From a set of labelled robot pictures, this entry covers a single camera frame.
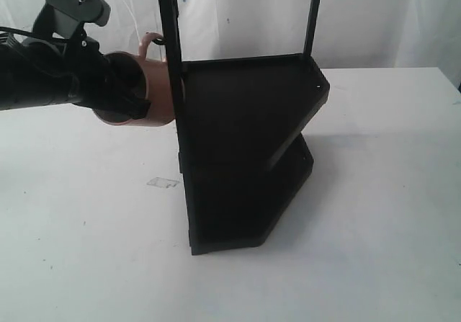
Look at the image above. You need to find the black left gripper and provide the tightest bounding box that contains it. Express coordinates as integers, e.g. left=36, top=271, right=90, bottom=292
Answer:
left=22, top=38, right=151, bottom=117

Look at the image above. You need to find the pink ceramic mug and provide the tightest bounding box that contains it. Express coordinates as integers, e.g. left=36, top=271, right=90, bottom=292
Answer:
left=93, top=32, right=175, bottom=127

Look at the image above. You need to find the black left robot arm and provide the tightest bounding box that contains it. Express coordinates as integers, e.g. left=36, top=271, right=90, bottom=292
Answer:
left=1, top=27, right=151, bottom=120

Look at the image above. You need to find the clear tape piece on table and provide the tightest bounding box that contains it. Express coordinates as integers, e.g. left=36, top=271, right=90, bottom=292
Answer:
left=147, top=177, right=180, bottom=189

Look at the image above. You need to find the black two-tier shelf rack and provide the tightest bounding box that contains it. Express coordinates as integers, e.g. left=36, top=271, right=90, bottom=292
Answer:
left=158, top=0, right=330, bottom=256

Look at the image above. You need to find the white backdrop curtain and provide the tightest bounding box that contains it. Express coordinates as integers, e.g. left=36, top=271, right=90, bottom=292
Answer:
left=0, top=0, right=461, bottom=73

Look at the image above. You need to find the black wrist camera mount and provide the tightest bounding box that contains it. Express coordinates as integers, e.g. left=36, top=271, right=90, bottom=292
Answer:
left=32, top=0, right=111, bottom=40

